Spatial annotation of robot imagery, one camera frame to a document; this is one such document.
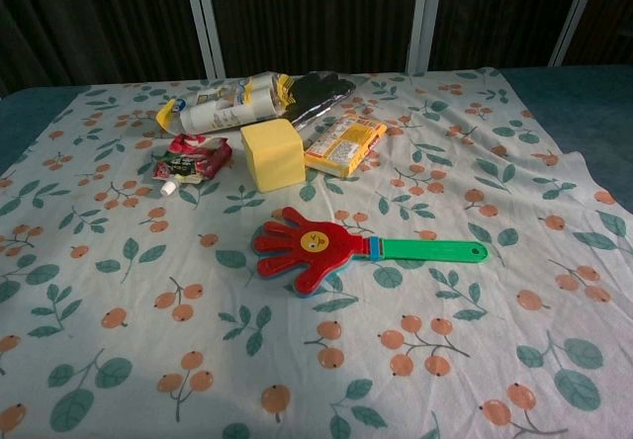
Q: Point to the yellow foam cube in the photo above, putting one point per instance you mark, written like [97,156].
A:
[272,154]

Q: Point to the dark pleated curtain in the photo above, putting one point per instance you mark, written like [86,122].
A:
[316,14]

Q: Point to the yellow printed snack box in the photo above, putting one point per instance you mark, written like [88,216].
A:
[346,145]

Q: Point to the red spouted drink pouch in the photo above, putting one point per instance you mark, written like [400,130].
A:
[190,162]

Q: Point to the black and silver foil bag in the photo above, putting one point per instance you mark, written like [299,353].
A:
[316,95]

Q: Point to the white and yellow snack bag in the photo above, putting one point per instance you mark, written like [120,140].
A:
[222,108]

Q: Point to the white metal frame post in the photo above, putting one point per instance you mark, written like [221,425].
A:
[205,19]
[423,16]
[576,14]

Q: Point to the floral fruit print tablecloth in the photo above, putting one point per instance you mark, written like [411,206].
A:
[316,340]

